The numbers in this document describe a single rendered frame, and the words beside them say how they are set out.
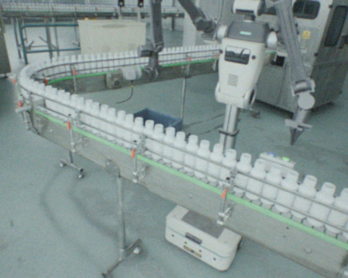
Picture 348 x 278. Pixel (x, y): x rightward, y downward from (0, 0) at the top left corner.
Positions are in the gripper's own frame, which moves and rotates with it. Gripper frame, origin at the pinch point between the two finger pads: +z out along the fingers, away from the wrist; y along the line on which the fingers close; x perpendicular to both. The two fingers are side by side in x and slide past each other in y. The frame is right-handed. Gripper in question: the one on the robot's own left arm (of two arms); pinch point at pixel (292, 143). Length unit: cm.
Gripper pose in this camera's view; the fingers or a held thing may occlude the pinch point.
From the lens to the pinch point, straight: 124.3
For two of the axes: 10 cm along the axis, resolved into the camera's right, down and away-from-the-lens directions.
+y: 8.3, 2.9, -4.7
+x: 5.0, -0.2, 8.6
